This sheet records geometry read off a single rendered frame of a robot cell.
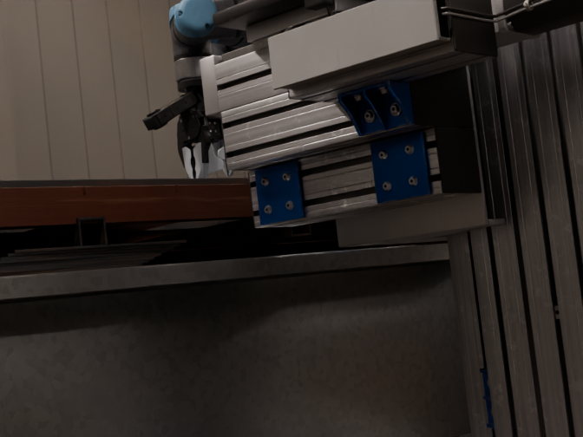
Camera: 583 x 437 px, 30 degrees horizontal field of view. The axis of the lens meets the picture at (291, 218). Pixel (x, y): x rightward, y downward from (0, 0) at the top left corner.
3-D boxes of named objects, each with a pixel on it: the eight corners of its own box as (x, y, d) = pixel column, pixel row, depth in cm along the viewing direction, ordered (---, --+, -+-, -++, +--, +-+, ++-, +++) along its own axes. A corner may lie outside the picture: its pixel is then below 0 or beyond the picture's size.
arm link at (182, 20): (234, -12, 200) (227, 5, 211) (173, -8, 198) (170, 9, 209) (239, 29, 199) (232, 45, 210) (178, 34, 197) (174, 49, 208)
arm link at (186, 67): (189, 55, 208) (165, 65, 214) (191, 78, 207) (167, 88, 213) (219, 57, 213) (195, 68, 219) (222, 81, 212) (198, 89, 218)
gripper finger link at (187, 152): (220, 190, 213) (215, 143, 214) (195, 190, 209) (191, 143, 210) (211, 192, 216) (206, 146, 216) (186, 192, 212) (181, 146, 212)
